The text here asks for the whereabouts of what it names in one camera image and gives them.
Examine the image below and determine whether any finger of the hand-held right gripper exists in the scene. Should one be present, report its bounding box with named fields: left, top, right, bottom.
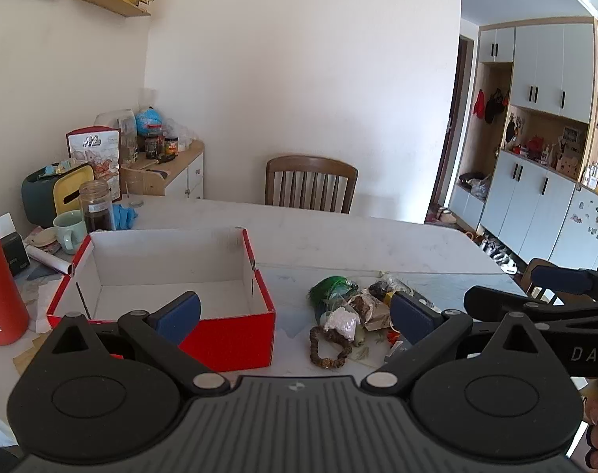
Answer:
left=530, top=265, right=598, bottom=301
left=464, top=286, right=598, bottom=328

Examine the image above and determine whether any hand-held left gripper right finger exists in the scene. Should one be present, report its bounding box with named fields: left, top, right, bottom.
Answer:
left=360, top=291, right=558, bottom=395

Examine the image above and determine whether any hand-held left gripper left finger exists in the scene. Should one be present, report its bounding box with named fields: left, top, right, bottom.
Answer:
left=33, top=292, right=231, bottom=396

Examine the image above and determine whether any clear plastic packet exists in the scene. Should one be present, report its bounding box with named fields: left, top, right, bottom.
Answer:
left=380, top=272, right=428, bottom=306

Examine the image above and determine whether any brown paper packet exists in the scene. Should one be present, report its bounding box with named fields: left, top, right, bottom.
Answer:
left=348, top=292, right=393, bottom=332

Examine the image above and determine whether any red cardboard box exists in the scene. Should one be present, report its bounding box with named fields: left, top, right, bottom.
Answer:
left=47, top=227, right=276, bottom=372

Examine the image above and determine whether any green tassel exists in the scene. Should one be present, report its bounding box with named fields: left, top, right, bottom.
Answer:
left=309, top=276, right=360, bottom=306

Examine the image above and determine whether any brown bead bracelet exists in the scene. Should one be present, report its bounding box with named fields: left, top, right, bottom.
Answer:
left=309, top=325, right=355, bottom=370

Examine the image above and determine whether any wooden chair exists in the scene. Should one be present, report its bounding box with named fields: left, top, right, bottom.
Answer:
left=265, top=155, right=359, bottom=214
left=523, top=257, right=566, bottom=304

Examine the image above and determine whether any blue cloth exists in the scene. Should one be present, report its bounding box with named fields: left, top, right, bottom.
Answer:
left=112, top=203, right=139, bottom=231

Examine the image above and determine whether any clear drinking glass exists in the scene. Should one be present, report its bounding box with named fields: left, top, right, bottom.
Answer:
left=125, top=177, right=145, bottom=209

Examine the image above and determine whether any glass jar with dark liquid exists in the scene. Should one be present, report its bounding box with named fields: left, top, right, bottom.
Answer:
left=78, top=180, right=116, bottom=233

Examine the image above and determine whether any wooden desk organizer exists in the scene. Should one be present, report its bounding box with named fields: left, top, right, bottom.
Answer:
left=120, top=165, right=170, bottom=197

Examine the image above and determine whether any white cabinet with wooden top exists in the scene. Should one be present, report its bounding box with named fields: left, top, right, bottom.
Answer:
left=120, top=139, right=205, bottom=201

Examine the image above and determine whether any pale green mug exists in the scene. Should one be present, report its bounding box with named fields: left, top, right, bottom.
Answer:
left=52, top=210, right=89, bottom=255

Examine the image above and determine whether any rolled white paper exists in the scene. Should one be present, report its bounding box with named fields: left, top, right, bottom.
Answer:
left=25, top=244, right=75, bottom=277

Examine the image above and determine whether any blue paper sheet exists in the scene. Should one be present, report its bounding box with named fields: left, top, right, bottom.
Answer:
left=25, top=263, right=65, bottom=281

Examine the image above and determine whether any beige round coaster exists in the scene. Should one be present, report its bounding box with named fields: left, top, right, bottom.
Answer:
left=25, top=227, right=59, bottom=250

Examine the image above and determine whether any dark green white carton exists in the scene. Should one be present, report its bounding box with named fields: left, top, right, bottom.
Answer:
left=0, top=213, right=31, bottom=277

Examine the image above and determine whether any dark wooden door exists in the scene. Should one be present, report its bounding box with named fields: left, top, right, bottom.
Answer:
left=424, top=34, right=477, bottom=222

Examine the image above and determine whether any red printed snack bag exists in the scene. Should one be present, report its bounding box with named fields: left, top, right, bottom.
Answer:
left=65, top=125, right=122, bottom=201

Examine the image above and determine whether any red water bottle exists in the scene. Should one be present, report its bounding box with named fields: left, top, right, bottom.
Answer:
left=0, top=184, right=31, bottom=346

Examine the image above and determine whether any clear plastic bag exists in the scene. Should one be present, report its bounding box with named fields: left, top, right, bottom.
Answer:
left=163, top=113, right=197, bottom=153

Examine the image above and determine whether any black hanging bag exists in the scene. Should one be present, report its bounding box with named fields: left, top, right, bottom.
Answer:
left=485, top=89, right=509, bottom=124

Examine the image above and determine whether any light blue packet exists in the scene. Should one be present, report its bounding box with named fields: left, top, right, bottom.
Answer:
left=37, top=160, right=80, bottom=178

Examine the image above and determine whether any small blue globe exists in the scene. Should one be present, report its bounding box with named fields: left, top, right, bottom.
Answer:
left=135, top=107, right=166, bottom=137

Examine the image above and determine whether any clear bag with plant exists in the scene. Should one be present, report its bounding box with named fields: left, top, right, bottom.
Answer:
left=95, top=110, right=137, bottom=161

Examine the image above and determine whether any white wooden wall cabinet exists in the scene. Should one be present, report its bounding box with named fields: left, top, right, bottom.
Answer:
left=449, top=17, right=598, bottom=277

